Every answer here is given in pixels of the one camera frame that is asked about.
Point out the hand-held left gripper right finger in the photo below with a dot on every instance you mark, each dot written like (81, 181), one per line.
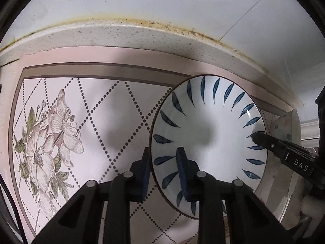
(181, 174)

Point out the floral diamond pattern tablecloth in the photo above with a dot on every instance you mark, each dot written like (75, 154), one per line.
(101, 106)

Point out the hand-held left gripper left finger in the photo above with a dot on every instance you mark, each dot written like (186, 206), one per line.
(146, 174)

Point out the large white plate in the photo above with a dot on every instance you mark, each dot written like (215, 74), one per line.
(279, 157)

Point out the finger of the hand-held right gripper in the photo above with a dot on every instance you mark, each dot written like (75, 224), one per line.
(266, 143)

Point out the blue leaf pattern plate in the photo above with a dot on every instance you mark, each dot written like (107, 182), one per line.
(215, 122)

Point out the person's right hand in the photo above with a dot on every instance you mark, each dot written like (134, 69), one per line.
(309, 205)

